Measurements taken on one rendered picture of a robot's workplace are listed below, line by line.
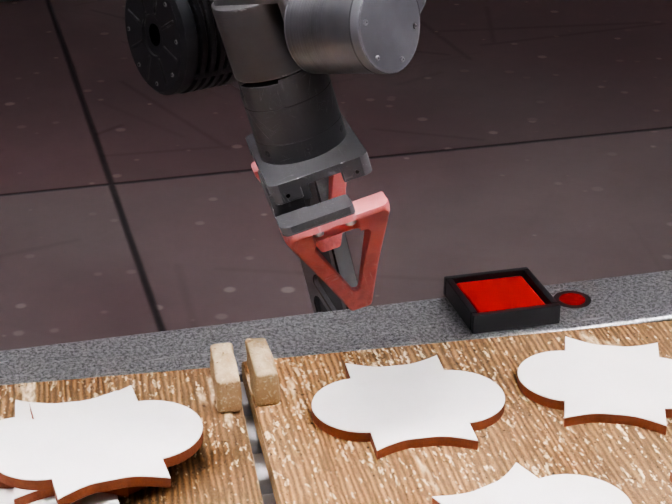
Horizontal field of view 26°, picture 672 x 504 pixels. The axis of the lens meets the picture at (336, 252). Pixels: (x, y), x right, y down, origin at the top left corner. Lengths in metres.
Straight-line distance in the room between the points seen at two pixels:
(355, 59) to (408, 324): 0.41
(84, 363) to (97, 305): 2.11
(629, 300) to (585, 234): 2.35
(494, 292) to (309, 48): 0.43
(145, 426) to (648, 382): 0.37
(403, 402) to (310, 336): 0.17
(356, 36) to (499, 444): 0.33
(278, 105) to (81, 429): 0.25
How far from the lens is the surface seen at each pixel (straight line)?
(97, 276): 3.40
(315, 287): 2.19
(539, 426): 1.03
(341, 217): 0.88
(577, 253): 3.51
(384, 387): 1.05
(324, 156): 0.91
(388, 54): 0.84
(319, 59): 0.85
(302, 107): 0.90
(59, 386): 1.09
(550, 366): 1.09
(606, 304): 1.25
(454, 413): 1.03
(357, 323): 1.20
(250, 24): 0.88
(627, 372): 1.09
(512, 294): 1.23
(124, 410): 0.99
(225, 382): 1.03
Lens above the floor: 1.48
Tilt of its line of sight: 25 degrees down
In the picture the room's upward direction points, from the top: straight up
